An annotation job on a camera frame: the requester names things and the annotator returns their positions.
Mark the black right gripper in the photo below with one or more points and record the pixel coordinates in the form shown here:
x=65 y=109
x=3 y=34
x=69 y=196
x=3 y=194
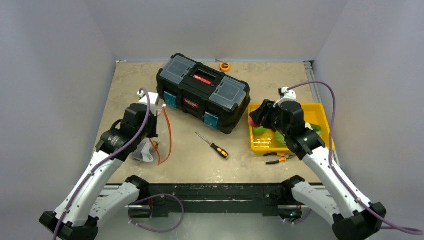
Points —
x=264 y=111

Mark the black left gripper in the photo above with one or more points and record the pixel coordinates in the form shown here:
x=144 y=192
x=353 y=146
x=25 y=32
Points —
x=153 y=133

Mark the red pink peach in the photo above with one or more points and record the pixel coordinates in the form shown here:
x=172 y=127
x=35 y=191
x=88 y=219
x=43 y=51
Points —
x=252 y=124

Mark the clear orange zip top bag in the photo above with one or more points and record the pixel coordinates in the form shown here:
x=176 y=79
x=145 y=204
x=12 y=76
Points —
x=158 y=149

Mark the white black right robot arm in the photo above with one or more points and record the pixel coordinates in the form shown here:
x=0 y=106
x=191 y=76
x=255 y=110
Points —
x=351 y=214

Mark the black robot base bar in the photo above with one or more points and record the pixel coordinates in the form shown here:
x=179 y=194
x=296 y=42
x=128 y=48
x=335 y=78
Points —
x=266 y=199

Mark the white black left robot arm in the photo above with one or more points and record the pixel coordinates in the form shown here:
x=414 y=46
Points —
x=80 y=216

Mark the orange black pliers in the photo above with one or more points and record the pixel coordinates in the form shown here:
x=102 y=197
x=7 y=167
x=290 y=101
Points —
x=283 y=157

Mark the green cucumber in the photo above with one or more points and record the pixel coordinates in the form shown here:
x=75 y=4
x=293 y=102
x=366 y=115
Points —
x=316 y=128

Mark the black yellow screwdriver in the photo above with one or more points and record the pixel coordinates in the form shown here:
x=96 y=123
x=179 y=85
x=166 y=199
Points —
x=222 y=153

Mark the yellow plastic tray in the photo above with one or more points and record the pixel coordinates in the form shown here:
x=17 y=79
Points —
x=314 y=113

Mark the black plastic toolbox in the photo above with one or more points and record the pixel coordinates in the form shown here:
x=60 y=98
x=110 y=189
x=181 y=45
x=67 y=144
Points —
x=214 y=97

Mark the yellow tape measure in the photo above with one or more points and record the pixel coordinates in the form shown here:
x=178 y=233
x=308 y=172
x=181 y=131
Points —
x=224 y=66

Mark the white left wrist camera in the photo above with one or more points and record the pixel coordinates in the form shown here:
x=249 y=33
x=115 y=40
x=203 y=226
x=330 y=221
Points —
x=151 y=99

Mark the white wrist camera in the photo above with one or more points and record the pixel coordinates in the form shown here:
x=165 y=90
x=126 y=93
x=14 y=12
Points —
x=151 y=99
x=285 y=95

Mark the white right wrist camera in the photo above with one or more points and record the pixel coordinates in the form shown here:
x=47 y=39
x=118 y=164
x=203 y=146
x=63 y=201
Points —
x=285 y=95

